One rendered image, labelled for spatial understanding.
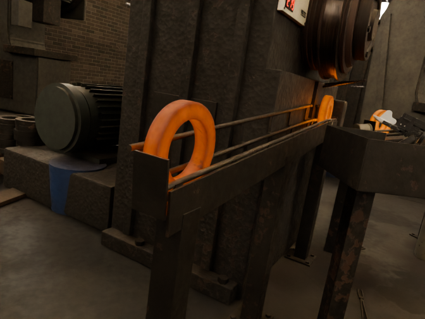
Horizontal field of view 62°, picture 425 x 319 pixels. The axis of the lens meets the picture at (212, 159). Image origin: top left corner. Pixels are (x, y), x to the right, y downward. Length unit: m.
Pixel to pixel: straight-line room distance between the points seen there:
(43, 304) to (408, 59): 3.94
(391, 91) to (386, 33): 0.62
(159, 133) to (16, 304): 0.96
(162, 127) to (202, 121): 0.11
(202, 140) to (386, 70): 3.80
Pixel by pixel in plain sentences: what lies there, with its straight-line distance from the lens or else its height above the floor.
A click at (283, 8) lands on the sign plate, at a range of 1.28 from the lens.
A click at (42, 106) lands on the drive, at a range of 2.18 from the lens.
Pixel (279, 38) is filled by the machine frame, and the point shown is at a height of 0.98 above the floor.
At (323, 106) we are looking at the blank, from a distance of 1.63.
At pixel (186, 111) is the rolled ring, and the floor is 0.75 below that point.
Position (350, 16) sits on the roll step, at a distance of 1.52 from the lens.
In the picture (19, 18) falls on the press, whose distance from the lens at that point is 5.11.
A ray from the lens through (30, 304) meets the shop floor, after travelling 1.41.
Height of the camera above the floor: 0.81
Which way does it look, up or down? 12 degrees down
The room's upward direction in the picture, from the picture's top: 8 degrees clockwise
